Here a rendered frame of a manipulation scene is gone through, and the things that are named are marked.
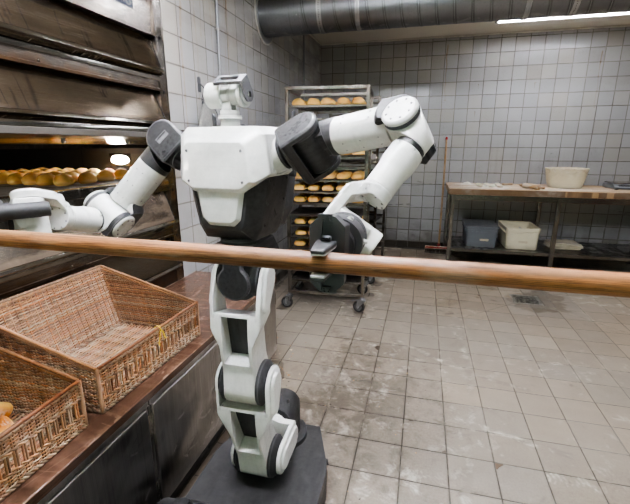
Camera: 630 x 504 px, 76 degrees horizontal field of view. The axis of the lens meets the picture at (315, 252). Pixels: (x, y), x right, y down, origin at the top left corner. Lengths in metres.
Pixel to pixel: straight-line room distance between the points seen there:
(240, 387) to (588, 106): 5.16
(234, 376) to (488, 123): 4.76
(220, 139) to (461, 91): 4.66
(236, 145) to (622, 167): 5.28
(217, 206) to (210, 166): 0.10
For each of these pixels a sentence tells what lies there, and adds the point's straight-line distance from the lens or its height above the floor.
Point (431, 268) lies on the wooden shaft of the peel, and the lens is 0.55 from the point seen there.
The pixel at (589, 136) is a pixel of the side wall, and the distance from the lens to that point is 5.79.
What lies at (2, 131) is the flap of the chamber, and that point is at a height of 1.39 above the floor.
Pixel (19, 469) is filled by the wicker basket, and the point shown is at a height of 0.62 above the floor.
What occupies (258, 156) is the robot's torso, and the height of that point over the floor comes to 1.33.
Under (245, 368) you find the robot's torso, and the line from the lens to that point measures 1.28.
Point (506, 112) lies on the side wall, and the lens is 5.58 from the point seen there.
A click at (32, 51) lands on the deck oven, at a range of 1.89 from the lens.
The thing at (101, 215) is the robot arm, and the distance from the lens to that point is 1.29.
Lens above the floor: 1.35
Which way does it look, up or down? 15 degrees down
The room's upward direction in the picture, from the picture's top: straight up
